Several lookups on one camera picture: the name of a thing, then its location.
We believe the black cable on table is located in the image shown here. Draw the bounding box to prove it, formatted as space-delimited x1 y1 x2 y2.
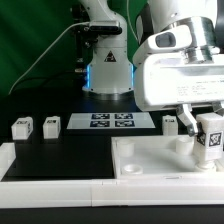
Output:
13 75 85 91

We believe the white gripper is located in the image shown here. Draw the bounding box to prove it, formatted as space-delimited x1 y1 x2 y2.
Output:
134 53 224 137

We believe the white cable left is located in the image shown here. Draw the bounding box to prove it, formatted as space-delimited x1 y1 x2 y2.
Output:
8 21 91 95

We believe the white square table top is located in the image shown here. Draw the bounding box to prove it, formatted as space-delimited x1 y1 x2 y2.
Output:
111 135 224 182

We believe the white U-shaped fence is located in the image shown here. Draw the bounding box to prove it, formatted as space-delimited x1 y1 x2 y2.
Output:
0 143 224 208

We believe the white sheet with markers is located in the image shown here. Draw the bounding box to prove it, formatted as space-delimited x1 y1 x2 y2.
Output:
67 112 155 130

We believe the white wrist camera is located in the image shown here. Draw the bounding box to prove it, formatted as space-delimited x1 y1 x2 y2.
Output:
140 25 192 54

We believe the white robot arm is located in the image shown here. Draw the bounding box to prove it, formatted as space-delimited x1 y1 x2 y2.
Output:
79 0 224 136

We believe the white cable right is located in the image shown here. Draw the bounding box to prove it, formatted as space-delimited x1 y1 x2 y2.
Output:
125 0 140 44

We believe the white cable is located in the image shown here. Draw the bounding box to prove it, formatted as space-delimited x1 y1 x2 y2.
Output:
8 21 91 95
125 0 140 44

